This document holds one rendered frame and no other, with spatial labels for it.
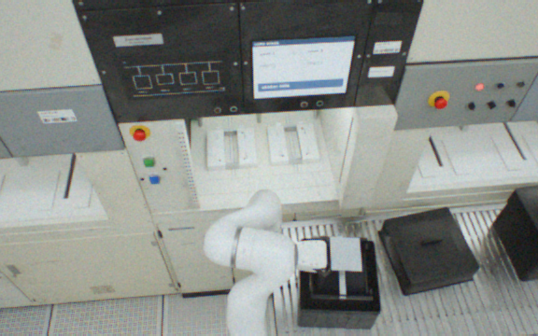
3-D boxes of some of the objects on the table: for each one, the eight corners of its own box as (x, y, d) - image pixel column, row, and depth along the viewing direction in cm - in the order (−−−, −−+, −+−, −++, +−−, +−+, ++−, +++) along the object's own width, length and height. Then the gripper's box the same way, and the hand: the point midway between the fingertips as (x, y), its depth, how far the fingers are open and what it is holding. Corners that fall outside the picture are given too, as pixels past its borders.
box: (520, 284, 181) (551, 254, 161) (488, 221, 198) (513, 188, 178) (586, 272, 184) (624, 242, 164) (549, 212, 201) (579, 178, 181)
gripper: (292, 273, 147) (349, 276, 147) (292, 227, 158) (346, 229, 157) (291, 284, 153) (346, 286, 153) (291, 237, 164) (344, 239, 163)
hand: (341, 257), depth 155 cm, fingers open, 6 cm apart
